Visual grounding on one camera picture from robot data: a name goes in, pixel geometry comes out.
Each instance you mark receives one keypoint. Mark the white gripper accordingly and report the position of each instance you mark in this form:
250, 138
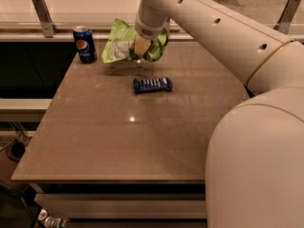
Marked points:
149, 30

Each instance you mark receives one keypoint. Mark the green rice chip bag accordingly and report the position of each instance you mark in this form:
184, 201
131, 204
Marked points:
121, 44

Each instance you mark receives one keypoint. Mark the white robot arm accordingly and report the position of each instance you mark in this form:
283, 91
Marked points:
254, 171

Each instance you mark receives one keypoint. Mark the blue pepsi can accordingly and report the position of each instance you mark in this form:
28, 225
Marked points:
85, 44

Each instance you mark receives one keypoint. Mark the blue snack bar wrapper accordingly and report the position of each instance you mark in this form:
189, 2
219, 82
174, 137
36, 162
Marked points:
152, 85

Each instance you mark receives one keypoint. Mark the round black stool base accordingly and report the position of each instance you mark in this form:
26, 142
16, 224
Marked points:
15, 151

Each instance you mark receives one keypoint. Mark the grey table drawer front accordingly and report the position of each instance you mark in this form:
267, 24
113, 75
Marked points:
123, 206

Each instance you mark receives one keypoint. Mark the bottles under table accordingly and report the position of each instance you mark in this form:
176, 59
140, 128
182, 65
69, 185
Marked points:
51, 222

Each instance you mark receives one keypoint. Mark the left metal railing bracket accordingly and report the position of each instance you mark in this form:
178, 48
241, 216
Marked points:
46, 23

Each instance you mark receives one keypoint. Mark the right metal railing bracket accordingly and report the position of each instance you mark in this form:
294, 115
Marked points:
286, 22

